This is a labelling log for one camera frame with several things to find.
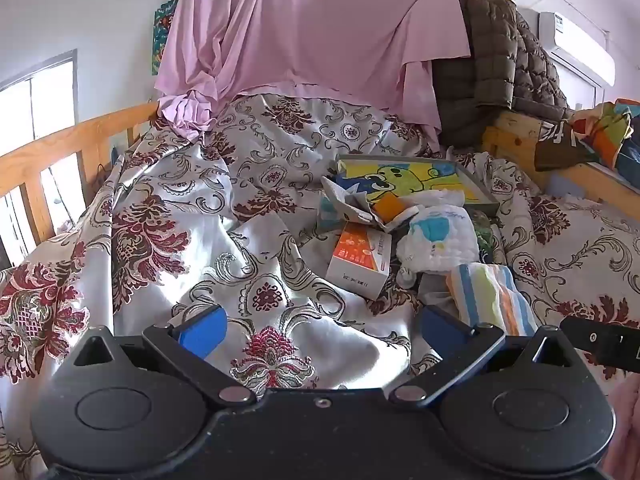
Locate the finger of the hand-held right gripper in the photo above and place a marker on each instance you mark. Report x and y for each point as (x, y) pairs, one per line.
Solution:
(602, 341)

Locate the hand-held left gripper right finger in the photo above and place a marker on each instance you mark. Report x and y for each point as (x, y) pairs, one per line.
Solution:
(442, 334)

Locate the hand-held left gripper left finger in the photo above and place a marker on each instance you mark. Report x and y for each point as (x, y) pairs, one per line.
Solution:
(202, 334)

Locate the striped cloth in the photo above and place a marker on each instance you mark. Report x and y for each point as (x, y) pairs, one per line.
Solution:
(492, 295)

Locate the white printed gauze cloth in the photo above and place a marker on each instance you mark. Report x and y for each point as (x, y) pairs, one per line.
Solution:
(440, 240)

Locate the orange felt cloth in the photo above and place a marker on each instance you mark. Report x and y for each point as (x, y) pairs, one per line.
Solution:
(390, 210)

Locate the yellow cartoon picture tray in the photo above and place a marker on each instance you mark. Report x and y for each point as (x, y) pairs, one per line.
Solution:
(440, 175)

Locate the paper with orange block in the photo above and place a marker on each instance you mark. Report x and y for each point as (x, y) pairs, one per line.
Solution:
(350, 200)

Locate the teal white packet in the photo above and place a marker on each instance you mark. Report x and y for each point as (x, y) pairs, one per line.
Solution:
(327, 217)

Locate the pink fuzzy cloth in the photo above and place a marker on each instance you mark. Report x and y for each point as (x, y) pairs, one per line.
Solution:
(625, 430)

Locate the bag of green beads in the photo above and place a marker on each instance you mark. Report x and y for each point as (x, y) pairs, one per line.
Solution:
(482, 237)

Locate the orange and white box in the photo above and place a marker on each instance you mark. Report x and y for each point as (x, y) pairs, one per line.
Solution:
(357, 260)

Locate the floral satin blanket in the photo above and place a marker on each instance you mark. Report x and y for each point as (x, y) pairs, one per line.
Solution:
(200, 200)

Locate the light blue board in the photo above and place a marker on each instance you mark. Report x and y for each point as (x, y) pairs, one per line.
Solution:
(570, 185)

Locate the colourful patchwork cloth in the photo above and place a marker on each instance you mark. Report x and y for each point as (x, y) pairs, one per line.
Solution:
(607, 127)

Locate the brown puffer jacket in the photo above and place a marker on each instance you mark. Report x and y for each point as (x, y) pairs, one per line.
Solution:
(495, 70)

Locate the window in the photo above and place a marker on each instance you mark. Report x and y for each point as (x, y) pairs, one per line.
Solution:
(45, 95)

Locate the white air conditioner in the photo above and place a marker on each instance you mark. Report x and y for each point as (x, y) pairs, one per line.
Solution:
(575, 42)

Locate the pink bed sheet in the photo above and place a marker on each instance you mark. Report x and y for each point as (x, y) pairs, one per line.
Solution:
(300, 25)

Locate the light wooden bed frame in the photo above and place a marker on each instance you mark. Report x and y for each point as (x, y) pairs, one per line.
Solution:
(515, 135)

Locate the wooden bed rail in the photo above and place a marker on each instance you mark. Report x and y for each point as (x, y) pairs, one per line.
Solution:
(75, 135)

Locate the teal wall poster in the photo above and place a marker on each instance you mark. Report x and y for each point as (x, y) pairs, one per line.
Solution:
(164, 35)

